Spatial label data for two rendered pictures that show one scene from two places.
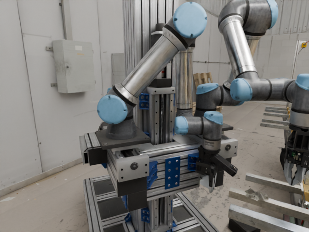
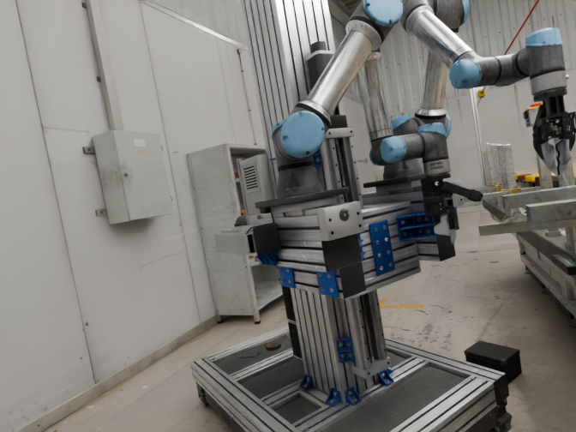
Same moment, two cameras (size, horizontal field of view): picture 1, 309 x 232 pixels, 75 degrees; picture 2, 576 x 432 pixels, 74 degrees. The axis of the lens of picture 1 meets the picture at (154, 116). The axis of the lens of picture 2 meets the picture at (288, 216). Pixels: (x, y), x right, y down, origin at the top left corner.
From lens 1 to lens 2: 0.58 m
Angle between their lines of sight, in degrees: 14
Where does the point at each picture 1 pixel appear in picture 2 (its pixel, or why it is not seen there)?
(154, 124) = (335, 184)
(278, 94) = (509, 69)
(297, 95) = (532, 57)
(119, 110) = (315, 129)
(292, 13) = not seen: hidden behind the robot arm
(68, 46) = (123, 140)
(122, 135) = (309, 186)
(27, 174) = (69, 389)
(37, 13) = (64, 93)
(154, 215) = (362, 340)
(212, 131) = (436, 147)
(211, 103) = not seen: hidden behind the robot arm
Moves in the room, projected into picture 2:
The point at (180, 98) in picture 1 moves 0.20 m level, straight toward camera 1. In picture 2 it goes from (375, 123) to (396, 108)
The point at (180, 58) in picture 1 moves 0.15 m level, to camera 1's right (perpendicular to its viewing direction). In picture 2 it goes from (366, 69) to (409, 63)
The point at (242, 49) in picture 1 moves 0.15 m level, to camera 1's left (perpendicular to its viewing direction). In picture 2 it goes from (449, 34) to (400, 39)
